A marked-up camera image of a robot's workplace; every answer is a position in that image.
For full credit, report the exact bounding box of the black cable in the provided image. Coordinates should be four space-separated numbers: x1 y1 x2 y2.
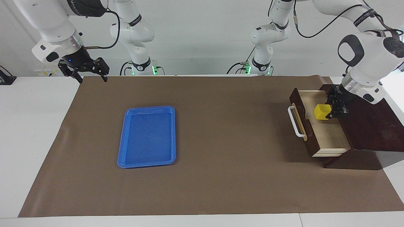
293 0 368 39
119 61 133 76
226 62 253 75
83 8 122 50

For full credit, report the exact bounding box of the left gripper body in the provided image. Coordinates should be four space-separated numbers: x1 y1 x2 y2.
328 84 358 103

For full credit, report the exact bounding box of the dark brown wooden cabinet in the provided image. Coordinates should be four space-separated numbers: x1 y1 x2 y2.
318 83 404 169

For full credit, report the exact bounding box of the blue plastic tray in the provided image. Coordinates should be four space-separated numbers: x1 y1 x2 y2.
117 106 176 169

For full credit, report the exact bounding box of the yellow block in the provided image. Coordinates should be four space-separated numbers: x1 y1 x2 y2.
314 104 332 121

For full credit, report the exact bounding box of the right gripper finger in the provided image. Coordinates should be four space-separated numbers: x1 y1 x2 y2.
58 61 83 84
85 57 110 83

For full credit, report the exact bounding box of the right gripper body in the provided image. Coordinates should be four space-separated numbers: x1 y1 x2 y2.
62 46 96 72

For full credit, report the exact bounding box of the wooden drawer white handle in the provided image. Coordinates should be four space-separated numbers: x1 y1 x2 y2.
288 88 352 158

